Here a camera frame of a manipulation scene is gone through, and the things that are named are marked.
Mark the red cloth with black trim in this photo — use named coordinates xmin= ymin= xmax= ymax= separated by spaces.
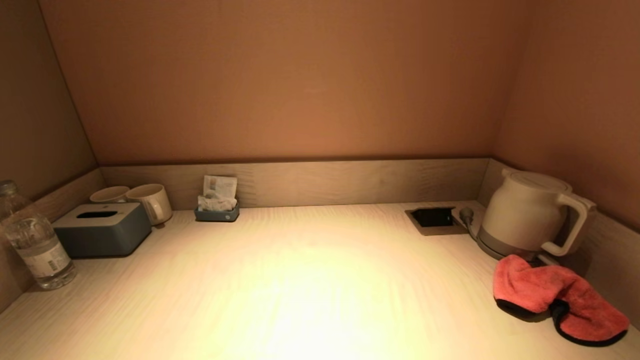
xmin=493 ymin=254 xmax=630 ymax=347

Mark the flat white tea sachet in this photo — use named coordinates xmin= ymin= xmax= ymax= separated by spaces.
xmin=202 ymin=175 xmax=238 ymax=201

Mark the crumpled white sachet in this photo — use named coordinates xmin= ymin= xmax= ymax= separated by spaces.
xmin=197 ymin=195 xmax=238 ymax=212

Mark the small grey sachet tray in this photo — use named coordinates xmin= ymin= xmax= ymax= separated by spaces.
xmin=194 ymin=204 xmax=240 ymax=223

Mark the recessed black socket box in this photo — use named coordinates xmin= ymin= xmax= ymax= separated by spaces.
xmin=405 ymin=206 xmax=468 ymax=236

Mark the white ceramic mug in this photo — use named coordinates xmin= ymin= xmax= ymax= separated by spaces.
xmin=89 ymin=185 xmax=131 ymax=204
xmin=125 ymin=183 xmax=173 ymax=226

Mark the grey kettle base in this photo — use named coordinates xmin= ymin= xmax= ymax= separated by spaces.
xmin=475 ymin=235 xmax=561 ymax=266

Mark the white electric kettle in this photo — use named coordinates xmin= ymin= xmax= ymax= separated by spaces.
xmin=480 ymin=168 xmax=597 ymax=257

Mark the grey tissue box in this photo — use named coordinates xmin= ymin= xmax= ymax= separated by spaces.
xmin=52 ymin=202 xmax=152 ymax=259

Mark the clear plastic water bottle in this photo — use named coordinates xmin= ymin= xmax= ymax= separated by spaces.
xmin=0 ymin=180 xmax=77 ymax=291

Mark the grey power plug with cord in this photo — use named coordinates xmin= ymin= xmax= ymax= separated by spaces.
xmin=459 ymin=206 xmax=483 ymax=243

